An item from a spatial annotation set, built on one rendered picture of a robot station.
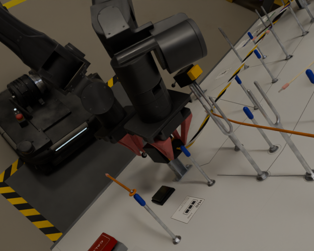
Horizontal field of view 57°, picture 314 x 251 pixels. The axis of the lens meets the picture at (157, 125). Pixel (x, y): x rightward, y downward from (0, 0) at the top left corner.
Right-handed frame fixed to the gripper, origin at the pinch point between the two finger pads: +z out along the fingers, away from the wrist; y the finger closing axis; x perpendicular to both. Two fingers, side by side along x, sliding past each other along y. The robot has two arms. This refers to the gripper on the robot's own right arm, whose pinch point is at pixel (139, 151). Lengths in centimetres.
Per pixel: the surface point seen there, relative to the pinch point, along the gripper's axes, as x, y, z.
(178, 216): -19.8, -8.2, 3.7
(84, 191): 109, -6, 45
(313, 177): -38.1, 2.7, 0.6
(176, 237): -23.7, -11.5, 2.6
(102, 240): -10.5, -18.7, 1.8
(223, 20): 139, 188, 35
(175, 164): -10.3, 0.8, 2.7
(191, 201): -20.1, -4.9, 3.6
